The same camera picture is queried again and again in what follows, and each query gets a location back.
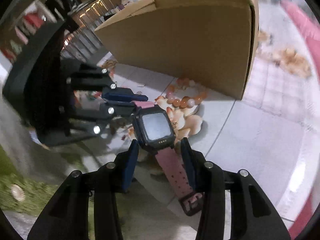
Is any pink strap digital watch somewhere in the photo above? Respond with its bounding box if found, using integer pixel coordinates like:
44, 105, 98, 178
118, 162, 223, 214
132, 101, 203, 216

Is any orange pink bead bracelet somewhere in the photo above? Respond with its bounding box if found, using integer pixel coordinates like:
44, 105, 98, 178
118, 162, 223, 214
165, 77, 209, 110

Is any brown cardboard box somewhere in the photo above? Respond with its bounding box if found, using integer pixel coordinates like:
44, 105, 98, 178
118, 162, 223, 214
95, 0, 259, 100

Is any pink floral bedding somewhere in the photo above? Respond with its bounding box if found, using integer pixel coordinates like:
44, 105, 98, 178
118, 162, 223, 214
280, 0, 320, 67

